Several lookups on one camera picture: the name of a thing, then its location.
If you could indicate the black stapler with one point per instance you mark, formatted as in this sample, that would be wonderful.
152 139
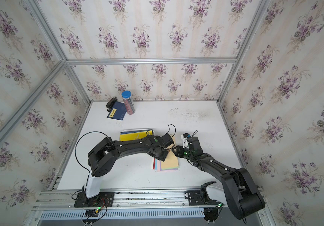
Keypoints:
111 103

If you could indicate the tan beige envelope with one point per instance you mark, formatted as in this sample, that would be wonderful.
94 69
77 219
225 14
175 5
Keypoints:
170 162

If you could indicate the white plastic storage box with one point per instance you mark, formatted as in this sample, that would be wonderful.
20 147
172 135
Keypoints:
135 135

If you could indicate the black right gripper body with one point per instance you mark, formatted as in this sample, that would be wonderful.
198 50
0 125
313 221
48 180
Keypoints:
182 152

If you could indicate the blue-lidded pencil tube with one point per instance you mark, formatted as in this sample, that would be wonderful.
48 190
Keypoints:
127 99

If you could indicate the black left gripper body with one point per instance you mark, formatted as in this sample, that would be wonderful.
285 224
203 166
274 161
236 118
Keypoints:
162 156

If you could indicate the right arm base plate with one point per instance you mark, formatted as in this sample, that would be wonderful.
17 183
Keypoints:
199 198

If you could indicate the aluminium mounting rail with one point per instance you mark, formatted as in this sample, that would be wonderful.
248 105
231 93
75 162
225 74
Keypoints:
123 199

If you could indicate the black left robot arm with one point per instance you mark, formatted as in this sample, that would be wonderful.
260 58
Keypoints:
103 156

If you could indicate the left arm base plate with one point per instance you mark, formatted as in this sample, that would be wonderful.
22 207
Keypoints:
102 199

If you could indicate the dark blue book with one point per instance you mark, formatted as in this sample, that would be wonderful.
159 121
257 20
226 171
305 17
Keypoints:
118 111

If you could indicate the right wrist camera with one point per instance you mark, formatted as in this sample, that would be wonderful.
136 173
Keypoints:
184 137

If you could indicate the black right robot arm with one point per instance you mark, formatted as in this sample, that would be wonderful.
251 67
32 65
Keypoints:
234 188

